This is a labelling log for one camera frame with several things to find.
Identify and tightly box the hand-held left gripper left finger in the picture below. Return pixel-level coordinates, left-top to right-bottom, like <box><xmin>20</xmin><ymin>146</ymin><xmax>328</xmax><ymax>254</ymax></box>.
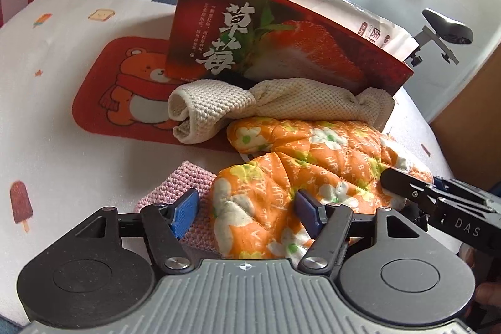
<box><xmin>74</xmin><ymin>188</ymin><xmax>201</xmax><ymax>276</ymax></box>

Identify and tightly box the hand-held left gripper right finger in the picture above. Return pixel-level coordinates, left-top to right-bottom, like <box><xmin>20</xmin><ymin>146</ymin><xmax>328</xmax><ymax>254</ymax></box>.
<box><xmin>294</xmin><ymin>189</ymin><xmax>425</xmax><ymax>275</ymax></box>

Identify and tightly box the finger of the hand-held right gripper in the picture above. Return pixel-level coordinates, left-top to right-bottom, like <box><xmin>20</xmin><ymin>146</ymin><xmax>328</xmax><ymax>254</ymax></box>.
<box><xmin>380</xmin><ymin>167</ymin><xmax>441</xmax><ymax>209</ymax></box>

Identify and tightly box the orange floral quilted cloth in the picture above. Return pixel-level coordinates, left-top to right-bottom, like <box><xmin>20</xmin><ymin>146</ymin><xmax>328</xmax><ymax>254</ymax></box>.
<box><xmin>211</xmin><ymin>117</ymin><xmax>436</xmax><ymax>260</ymax></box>

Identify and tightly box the cream knitted cloth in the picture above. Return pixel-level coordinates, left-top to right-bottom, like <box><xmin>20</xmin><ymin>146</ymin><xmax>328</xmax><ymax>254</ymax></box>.
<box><xmin>168</xmin><ymin>77</ymin><xmax>395</xmax><ymax>146</ymax></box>

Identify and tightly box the red strawberry print box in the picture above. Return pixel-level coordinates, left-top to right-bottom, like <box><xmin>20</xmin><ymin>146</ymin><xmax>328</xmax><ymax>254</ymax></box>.
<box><xmin>164</xmin><ymin>0</ymin><xmax>415</xmax><ymax>98</ymax></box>

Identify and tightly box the person's right hand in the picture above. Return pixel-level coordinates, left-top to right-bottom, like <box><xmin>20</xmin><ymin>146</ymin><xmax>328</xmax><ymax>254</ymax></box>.
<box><xmin>474</xmin><ymin>279</ymin><xmax>501</xmax><ymax>321</ymax></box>

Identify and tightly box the pink crocheted cloth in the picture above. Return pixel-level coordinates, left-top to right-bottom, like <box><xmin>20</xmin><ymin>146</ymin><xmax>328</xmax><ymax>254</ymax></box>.
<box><xmin>134</xmin><ymin>161</ymin><xmax>220</xmax><ymax>252</ymax></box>

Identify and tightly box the wooden door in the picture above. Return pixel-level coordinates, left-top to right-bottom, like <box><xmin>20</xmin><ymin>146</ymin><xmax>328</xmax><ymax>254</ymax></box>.
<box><xmin>431</xmin><ymin>44</ymin><xmax>501</xmax><ymax>198</ymax></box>

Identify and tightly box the red bear print mat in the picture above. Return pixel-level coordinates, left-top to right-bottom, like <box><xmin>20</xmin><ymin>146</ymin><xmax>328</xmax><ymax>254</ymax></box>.
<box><xmin>71</xmin><ymin>37</ymin><xmax>237</xmax><ymax>154</ymax></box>

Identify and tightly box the white printed bed sheet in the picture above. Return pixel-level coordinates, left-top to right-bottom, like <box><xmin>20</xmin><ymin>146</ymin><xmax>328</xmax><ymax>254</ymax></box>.
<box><xmin>0</xmin><ymin>0</ymin><xmax>470</xmax><ymax>327</ymax></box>

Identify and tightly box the white plastic bag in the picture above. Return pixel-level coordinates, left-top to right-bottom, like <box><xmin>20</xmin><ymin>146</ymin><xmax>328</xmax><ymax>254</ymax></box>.
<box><xmin>205</xmin><ymin>0</ymin><xmax>417</xmax><ymax>64</ymax></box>

